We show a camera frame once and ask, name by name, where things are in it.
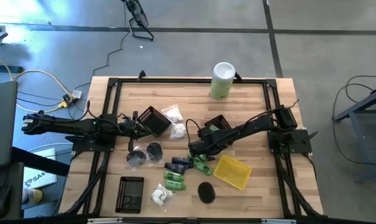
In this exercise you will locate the green disinfecting wipes canister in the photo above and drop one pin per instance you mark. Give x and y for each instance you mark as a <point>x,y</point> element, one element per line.
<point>222,84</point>

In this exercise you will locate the black frame clamp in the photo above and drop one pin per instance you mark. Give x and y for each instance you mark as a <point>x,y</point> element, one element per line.
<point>141,74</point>
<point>238,77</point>

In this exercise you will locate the white power adapter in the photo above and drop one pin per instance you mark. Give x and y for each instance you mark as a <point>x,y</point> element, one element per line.
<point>77,94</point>

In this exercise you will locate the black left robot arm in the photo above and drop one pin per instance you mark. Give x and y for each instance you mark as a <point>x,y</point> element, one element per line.
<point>66,124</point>

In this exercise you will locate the yellow and white cup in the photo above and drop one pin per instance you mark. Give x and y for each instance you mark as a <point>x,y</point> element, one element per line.
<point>32,196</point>

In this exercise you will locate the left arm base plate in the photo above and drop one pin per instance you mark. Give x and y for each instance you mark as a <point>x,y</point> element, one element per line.
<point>91,145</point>

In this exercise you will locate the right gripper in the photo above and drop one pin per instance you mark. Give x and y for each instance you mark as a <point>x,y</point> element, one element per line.
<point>211,141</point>

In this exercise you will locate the black floor fan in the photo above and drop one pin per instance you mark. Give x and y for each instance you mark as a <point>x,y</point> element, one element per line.
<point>138,12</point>

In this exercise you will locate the yellow plastic basket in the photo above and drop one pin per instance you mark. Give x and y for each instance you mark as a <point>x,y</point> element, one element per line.
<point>232,171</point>

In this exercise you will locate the cotton swab bag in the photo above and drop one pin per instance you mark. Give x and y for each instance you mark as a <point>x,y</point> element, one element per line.
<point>161,196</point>

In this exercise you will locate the white printed box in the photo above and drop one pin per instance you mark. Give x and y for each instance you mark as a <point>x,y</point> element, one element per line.
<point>40,177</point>

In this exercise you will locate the long black plastic basket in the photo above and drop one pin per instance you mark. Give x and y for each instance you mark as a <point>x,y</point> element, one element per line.
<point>129,194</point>

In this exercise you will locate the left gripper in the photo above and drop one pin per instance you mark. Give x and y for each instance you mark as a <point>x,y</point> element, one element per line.
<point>133,130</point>

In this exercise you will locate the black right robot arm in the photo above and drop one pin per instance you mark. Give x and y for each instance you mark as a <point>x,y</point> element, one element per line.
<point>253,126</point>

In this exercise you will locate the blue-grey metal cart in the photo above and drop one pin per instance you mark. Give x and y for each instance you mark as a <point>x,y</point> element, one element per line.
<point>359,107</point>

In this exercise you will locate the black floor bar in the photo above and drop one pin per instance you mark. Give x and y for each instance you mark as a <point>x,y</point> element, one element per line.
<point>4,68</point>

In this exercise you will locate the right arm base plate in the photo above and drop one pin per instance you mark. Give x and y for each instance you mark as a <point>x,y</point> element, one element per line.
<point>295,141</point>

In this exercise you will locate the black desk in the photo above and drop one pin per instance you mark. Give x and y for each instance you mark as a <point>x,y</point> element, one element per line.
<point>7,177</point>

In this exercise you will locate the dark grey monitor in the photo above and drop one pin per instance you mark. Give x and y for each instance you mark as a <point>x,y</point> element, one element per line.
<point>1,124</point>

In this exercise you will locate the black oval bristle brush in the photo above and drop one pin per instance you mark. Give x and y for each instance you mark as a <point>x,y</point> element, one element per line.
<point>206,193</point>

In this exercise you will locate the bagged black round pad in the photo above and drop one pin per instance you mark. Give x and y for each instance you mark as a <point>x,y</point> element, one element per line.
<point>154,151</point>
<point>136,157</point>

